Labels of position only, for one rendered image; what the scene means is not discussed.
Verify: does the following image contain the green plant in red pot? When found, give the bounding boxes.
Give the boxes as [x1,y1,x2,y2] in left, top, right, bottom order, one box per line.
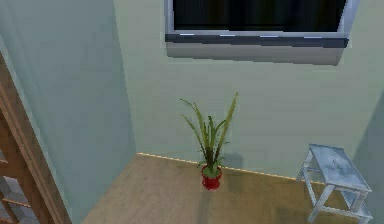
[179,92,240,191]

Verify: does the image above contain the grey framed window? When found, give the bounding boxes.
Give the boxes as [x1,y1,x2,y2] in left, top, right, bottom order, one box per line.
[164,0,362,66]

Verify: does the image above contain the pale grey side table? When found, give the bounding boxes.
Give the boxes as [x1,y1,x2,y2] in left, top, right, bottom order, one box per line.
[296,143,374,224]

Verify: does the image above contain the brown wooden shelf unit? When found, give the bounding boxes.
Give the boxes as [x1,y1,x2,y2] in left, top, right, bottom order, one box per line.
[0,53,73,224]

